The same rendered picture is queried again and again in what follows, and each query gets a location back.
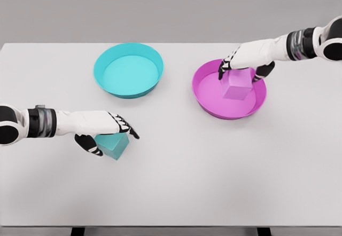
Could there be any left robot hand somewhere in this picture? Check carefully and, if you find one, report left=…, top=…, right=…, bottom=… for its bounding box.
left=74, top=111, right=141, bottom=158

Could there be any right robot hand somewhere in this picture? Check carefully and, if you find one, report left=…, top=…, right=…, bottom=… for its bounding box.
left=217, top=42, right=276, bottom=83

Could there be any cyan block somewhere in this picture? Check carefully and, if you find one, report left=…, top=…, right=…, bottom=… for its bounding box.
left=94, top=133, right=131, bottom=161

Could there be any magenta block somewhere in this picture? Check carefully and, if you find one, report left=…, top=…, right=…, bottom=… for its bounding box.
left=222, top=67, right=256, bottom=101

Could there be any magenta plate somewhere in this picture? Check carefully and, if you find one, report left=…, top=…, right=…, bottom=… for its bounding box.
left=191, top=58, right=268, bottom=120

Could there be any cyan plate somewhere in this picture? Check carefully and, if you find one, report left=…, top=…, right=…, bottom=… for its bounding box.
left=93, top=42, right=165, bottom=99

